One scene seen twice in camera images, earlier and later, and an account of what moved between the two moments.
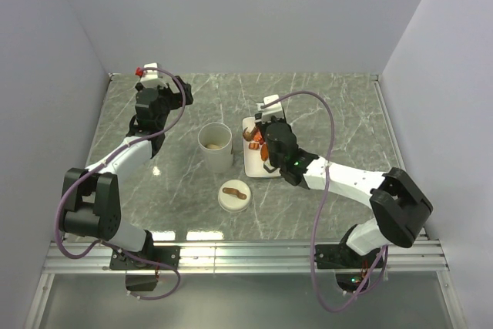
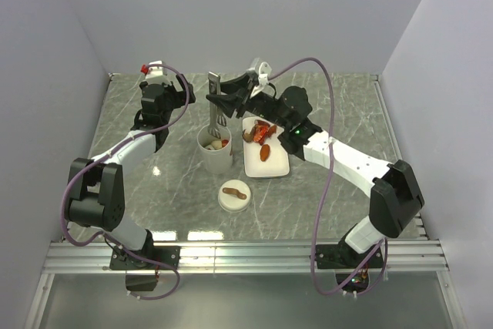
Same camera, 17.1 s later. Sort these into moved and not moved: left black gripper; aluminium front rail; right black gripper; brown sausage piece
Moved: right black gripper
Not moved: left black gripper; aluminium front rail; brown sausage piece
